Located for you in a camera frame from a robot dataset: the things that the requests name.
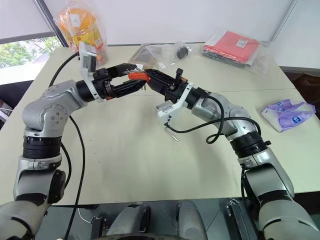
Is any clear bag with black part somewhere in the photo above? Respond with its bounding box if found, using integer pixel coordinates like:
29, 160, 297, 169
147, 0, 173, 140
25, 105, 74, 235
169, 41, 193, 67

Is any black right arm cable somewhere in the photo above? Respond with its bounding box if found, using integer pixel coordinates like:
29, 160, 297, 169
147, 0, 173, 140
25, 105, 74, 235
164, 93, 262, 146

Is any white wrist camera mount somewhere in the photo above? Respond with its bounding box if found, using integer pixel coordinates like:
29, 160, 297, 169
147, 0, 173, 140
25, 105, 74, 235
78, 41, 105, 104
155, 81, 195, 127

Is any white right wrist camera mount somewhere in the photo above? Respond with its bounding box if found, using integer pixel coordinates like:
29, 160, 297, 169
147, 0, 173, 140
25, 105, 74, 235
155, 81, 195, 127

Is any red cloth in plastic wrap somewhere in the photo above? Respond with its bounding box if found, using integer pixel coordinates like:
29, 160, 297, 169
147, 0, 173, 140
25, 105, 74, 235
201, 29, 272, 75

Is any loose silver hex key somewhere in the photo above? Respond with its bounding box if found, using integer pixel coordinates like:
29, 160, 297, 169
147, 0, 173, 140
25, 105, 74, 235
165, 126, 180, 143

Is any clear bag with brown item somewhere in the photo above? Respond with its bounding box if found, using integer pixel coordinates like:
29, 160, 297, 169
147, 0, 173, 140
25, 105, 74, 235
128, 43, 173, 71

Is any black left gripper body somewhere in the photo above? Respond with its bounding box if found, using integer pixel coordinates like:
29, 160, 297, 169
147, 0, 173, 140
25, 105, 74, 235
91, 67, 116, 101

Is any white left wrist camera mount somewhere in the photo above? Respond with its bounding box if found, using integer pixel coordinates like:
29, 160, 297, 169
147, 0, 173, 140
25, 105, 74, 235
78, 41, 105, 104

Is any orange hex key holder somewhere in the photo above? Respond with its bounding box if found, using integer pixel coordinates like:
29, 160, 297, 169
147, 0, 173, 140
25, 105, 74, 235
126, 63, 151, 91

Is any purple tissue pack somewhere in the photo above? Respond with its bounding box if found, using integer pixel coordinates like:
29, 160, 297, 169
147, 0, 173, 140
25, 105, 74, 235
260, 98, 316, 133

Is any thin white cable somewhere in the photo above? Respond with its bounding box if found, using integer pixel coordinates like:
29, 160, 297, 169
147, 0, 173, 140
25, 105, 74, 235
77, 207, 92, 224

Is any black metal box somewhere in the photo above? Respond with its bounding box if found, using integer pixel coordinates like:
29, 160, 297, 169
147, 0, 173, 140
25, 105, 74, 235
224, 197, 258, 240

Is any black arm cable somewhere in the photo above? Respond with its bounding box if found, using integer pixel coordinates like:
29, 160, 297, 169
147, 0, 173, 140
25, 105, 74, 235
164, 93, 262, 146
48, 52, 86, 240

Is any dark brown furniture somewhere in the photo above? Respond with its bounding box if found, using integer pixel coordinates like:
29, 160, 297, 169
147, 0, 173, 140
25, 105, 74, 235
278, 65, 320, 113

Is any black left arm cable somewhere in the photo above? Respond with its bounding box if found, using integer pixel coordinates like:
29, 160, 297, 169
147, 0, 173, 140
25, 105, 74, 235
48, 52, 86, 240

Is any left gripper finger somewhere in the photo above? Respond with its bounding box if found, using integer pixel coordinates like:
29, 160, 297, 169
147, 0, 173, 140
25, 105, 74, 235
107, 63, 138, 80
110, 80, 149, 99

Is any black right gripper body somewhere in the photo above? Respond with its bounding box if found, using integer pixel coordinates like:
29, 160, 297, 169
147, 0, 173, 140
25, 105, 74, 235
163, 68, 189, 102

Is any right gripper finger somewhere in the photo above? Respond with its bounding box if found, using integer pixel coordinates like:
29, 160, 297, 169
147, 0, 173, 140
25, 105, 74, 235
144, 69, 174, 85
148, 80, 168, 95

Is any grey rounded robot leg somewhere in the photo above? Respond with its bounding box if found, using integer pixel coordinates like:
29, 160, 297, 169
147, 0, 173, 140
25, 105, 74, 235
107, 203, 152, 237
174, 199, 209, 240

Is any orange snack bag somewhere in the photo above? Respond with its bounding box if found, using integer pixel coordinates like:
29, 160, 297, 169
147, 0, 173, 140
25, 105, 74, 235
54, 0, 110, 67

